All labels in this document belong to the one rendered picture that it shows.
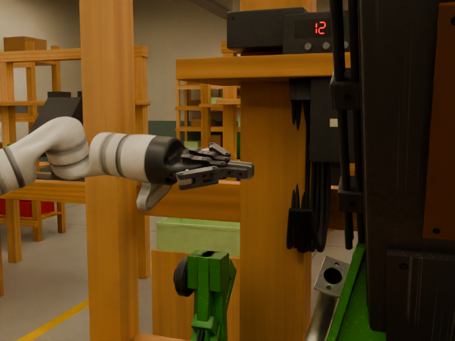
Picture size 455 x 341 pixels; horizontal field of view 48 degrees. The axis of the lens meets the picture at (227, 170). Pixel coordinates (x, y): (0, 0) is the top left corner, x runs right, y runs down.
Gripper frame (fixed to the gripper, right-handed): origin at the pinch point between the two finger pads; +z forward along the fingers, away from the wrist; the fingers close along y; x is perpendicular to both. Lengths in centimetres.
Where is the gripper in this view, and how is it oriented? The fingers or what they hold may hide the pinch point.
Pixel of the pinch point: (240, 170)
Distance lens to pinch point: 75.9
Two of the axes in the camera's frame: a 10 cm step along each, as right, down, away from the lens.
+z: 9.3, 1.2, -3.4
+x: 0.5, 9.0, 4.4
